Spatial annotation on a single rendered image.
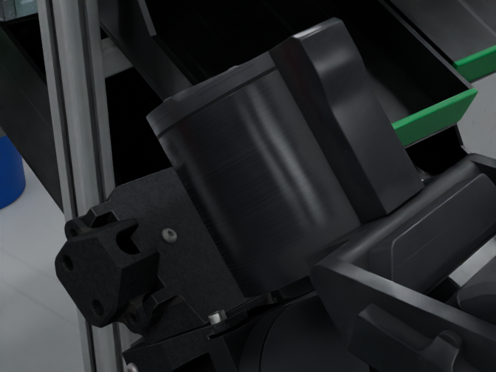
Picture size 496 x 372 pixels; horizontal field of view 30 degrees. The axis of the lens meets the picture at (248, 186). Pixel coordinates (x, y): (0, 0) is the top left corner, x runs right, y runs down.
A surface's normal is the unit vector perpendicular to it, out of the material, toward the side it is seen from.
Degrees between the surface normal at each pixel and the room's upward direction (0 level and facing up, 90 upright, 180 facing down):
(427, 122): 115
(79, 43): 90
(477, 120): 90
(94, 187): 90
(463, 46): 25
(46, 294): 0
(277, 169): 63
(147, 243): 35
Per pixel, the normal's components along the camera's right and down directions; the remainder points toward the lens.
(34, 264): -0.01, -0.87
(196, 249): 0.49, -0.58
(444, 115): 0.59, 0.70
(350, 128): 0.59, -0.29
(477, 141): 0.77, 0.31
